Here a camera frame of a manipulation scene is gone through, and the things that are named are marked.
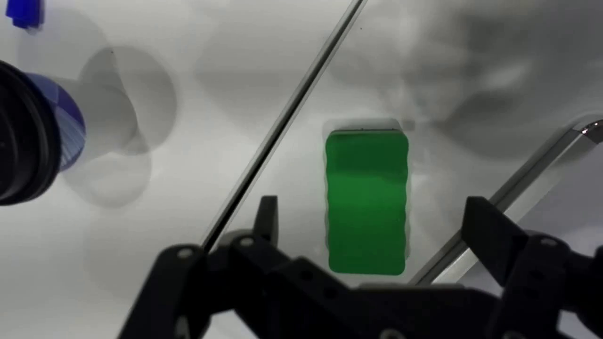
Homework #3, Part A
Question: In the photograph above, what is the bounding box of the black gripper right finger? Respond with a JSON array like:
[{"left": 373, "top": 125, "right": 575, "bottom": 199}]
[{"left": 460, "top": 195, "right": 603, "bottom": 339}]

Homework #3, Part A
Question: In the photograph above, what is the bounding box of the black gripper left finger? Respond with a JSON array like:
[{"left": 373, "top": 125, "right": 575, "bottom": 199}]
[{"left": 119, "top": 193, "right": 360, "bottom": 339}]

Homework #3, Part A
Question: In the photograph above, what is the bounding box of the green eraser block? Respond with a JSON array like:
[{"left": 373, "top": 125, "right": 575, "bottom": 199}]
[{"left": 323, "top": 127, "right": 411, "bottom": 276}]

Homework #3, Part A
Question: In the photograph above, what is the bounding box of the small metal-framed whiteboard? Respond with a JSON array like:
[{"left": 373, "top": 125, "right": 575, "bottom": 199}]
[{"left": 411, "top": 114, "right": 603, "bottom": 287}]

